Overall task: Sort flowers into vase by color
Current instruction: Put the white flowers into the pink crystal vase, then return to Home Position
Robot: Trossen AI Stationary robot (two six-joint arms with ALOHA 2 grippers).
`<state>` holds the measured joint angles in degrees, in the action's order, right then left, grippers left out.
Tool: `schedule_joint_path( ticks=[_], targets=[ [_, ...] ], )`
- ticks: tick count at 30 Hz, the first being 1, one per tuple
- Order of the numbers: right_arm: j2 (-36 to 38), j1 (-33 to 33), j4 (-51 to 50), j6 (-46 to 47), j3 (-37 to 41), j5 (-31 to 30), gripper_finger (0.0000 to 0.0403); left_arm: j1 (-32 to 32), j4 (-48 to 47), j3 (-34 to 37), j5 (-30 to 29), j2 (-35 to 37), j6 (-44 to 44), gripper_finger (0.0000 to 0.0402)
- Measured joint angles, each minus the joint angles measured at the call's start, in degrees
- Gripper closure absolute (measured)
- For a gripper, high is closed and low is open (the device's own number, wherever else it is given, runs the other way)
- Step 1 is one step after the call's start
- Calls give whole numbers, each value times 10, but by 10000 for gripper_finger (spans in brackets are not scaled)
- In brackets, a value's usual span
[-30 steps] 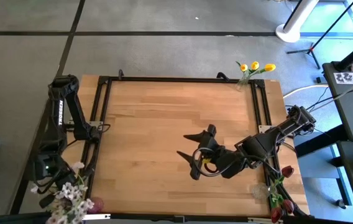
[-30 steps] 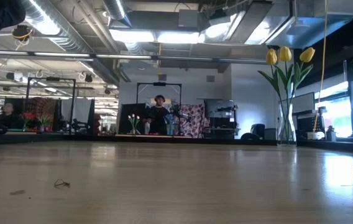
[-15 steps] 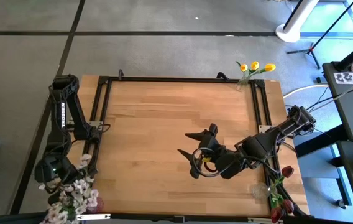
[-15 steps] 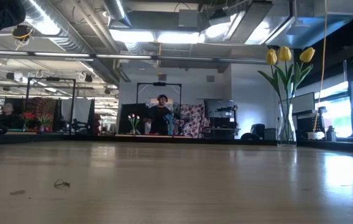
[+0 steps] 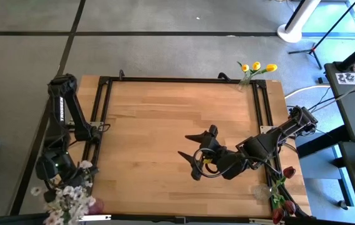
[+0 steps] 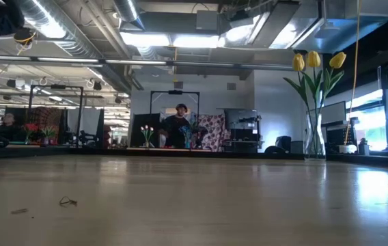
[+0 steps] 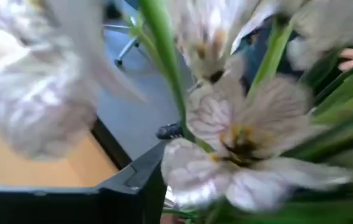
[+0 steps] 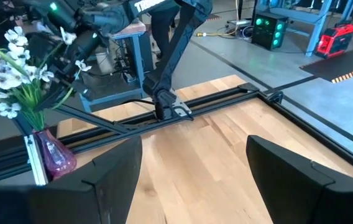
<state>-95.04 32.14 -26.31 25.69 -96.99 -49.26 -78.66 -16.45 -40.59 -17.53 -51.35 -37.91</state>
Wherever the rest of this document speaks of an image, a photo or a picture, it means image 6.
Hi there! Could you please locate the yellow artificial tulip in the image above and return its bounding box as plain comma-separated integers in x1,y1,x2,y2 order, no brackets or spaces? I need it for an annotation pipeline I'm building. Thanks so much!
305,50,324,158
315,51,348,158
282,53,314,158

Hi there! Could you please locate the small vase with pale tulips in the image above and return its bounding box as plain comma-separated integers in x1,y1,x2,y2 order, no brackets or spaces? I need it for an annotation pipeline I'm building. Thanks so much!
140,124,155,148

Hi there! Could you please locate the tall clear glass vase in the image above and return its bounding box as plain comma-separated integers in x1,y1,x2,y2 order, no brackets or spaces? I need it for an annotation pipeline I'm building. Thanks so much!
303,112,327,160

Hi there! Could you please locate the person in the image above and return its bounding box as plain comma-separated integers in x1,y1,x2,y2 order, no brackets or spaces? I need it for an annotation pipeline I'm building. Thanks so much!
159,103,195,150
0,112,23,141

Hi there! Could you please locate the purple circle patterned cloth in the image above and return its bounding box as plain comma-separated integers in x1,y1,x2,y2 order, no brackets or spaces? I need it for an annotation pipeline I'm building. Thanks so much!
193,113,227,152

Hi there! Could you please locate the black shelf cart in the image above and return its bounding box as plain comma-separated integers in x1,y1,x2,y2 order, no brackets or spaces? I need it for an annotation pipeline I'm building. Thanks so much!
223,108,263,153

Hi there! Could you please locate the black panel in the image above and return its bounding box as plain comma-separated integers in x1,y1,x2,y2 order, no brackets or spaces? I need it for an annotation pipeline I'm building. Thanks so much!
130,113,163,148

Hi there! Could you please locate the bright ceiling light panel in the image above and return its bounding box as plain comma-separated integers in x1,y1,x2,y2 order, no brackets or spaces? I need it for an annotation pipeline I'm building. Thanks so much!
120,32,171,48
172,33,221,49

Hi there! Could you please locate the black office chair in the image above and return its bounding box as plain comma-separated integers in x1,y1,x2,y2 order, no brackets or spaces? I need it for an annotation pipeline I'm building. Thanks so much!
264,135,292,154

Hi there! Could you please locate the grey ceiling box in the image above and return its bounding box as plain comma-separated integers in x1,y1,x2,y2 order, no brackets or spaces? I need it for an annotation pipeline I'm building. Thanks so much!
195,10,219,31

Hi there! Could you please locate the grey bin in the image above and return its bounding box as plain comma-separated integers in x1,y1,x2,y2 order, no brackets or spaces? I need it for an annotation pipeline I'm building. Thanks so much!
290,140,305,154

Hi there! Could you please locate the white panel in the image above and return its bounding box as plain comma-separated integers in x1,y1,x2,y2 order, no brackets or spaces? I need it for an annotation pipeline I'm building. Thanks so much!
67,107,102,141

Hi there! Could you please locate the grey computer monitor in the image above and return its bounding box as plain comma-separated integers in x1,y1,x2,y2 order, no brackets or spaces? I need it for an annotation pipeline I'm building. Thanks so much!
320,100,348,126

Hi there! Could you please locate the black desk unit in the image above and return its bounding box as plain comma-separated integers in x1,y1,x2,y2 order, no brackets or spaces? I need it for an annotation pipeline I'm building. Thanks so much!
327,119,359,154

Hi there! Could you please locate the red plaid cloth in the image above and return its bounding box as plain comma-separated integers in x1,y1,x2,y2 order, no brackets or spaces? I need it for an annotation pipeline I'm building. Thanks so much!
29,106,67,143

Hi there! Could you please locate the green potted plant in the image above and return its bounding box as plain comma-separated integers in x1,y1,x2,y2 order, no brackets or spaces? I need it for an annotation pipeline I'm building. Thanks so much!
42,126,57,145

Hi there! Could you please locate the small dark twig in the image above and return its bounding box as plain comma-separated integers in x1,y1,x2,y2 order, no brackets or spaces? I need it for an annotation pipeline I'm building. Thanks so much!
59,196,78,207

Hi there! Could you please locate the white round container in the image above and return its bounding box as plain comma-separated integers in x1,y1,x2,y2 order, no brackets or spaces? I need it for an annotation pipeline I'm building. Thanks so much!
336,143,358,154

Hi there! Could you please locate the red flower bunch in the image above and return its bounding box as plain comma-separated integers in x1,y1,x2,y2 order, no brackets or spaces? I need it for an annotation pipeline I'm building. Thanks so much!
23,122,40,144

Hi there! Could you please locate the large metal ceiling hood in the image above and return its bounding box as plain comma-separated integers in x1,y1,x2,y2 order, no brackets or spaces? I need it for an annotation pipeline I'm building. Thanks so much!
268,0,388,55

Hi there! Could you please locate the black rig frame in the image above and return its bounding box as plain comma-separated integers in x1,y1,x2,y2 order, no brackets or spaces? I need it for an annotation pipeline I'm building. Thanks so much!
149,90,201,148
28,84,85,146

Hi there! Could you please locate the small spiral ceiling duct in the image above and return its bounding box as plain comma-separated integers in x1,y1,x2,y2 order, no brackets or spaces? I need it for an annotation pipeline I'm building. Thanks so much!
113,0,146,31

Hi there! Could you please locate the large spiral ceiling duct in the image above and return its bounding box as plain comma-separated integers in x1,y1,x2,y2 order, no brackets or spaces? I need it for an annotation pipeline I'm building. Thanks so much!
16,0,133,95

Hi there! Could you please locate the yellow hanging cable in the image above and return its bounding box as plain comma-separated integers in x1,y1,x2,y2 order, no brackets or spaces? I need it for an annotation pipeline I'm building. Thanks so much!
344,0,362,146

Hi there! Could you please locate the black reel with yellow cable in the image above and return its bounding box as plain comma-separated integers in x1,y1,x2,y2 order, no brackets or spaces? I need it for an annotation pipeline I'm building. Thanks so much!
13,27,37,55

